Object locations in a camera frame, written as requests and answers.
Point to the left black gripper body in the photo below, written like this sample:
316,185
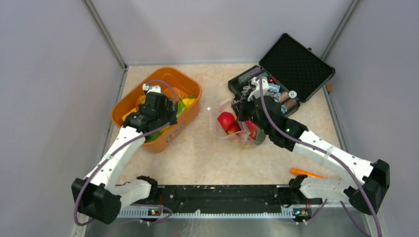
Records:
164,117

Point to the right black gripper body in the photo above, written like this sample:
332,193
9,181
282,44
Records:
247,112

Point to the red toy pepper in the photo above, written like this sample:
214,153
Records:
253,129

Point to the toy cherry tomato cluster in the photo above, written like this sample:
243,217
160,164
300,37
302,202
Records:
232,129

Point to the red toy tomato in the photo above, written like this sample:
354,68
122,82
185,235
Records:
226,119

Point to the clear zip top bag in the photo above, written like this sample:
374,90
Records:
240,138

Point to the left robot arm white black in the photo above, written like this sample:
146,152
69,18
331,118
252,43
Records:
98,196

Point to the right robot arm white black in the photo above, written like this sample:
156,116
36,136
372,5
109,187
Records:
361,182

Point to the orange plastic basket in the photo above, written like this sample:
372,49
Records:
183,87

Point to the black poker chip case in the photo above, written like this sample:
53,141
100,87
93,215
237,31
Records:
293,71

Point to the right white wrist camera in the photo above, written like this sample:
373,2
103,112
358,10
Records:
258,87

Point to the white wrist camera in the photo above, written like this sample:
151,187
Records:
258,87
151,88

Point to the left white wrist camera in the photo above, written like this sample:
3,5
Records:
151,88

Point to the orange handled tool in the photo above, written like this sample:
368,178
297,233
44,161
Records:
297,172

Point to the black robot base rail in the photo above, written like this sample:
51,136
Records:
227,199

